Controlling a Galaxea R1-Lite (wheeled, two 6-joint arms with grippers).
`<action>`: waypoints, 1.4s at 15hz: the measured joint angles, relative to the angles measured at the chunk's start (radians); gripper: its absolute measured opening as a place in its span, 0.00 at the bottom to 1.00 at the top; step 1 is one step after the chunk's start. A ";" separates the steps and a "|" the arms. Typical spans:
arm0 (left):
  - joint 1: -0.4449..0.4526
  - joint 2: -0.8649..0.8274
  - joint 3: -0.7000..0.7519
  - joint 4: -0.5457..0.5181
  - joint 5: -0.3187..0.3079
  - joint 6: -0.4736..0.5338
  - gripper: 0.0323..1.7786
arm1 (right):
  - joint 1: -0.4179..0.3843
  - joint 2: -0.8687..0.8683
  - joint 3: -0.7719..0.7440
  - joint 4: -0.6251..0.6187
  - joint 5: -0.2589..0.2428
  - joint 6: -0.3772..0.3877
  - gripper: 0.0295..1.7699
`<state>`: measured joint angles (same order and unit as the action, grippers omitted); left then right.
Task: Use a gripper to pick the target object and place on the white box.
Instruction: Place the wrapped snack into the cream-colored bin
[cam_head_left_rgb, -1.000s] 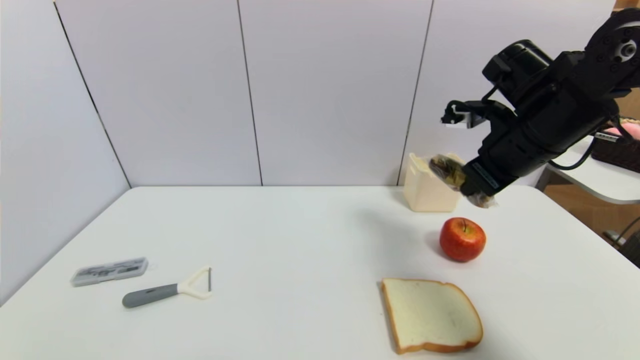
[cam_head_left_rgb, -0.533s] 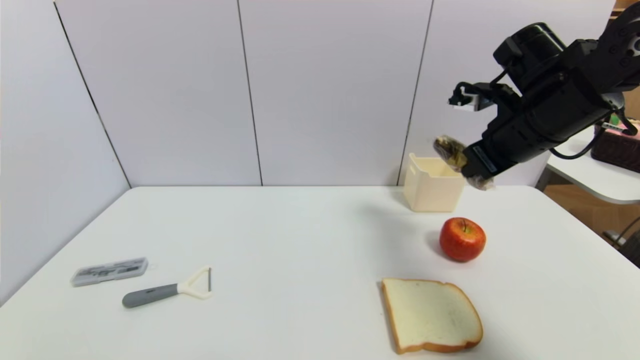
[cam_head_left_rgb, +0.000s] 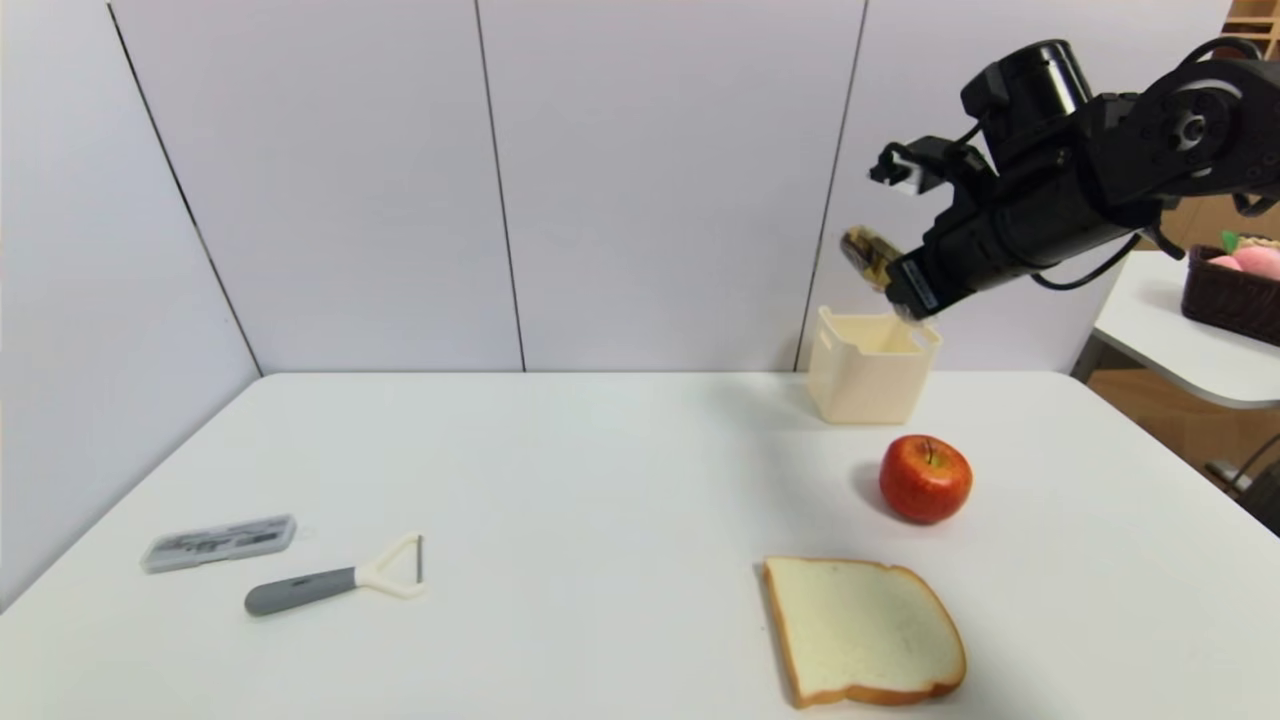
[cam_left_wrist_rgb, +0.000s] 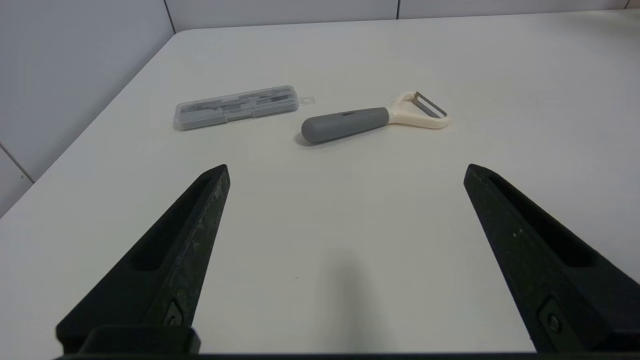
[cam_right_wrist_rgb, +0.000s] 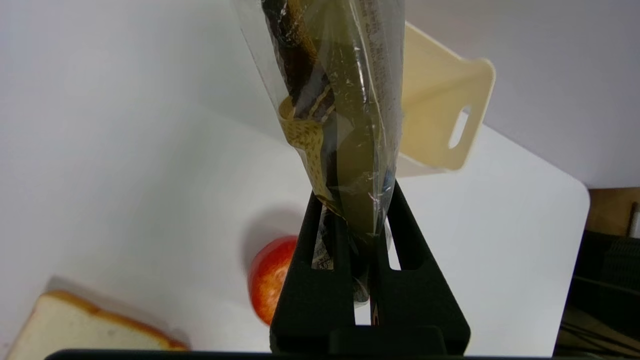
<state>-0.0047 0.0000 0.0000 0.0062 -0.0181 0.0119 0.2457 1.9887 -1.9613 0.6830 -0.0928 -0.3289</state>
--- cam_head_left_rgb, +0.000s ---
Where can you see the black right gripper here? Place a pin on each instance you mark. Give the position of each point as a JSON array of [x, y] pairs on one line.
[[914, 286]]

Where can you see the clear chocolate pack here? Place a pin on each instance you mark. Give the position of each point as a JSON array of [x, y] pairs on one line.
[[868, 255]]

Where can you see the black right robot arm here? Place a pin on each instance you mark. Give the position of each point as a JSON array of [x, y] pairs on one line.
[[1130, 150]]

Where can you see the cream plastic storage box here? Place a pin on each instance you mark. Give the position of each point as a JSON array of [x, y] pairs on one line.
[[865, 385]]

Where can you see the red apple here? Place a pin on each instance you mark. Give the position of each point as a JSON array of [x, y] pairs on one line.
[[925, 482]]

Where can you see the white side table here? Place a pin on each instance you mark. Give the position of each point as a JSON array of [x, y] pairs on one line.
[[1160, 335]]

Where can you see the wooden shelf cabinet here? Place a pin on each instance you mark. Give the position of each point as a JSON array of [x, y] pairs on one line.
[[1215, 215]]

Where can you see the green plush leaf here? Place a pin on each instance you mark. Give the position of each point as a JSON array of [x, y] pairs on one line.
[[1226, 242]]

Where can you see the dark wicker basket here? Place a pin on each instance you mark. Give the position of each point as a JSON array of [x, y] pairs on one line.
[[1230, 300]]

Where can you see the pink plush peach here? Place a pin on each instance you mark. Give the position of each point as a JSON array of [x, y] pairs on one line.
[[1258, 263]]

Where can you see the white bread slice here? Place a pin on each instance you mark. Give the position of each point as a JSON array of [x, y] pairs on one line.
[[860, 630]]

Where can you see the black office chair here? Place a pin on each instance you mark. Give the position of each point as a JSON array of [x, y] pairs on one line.
[[1262, 500]]

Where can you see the clear plastic flat case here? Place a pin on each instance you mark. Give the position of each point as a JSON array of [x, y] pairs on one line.
[[220, 542]]

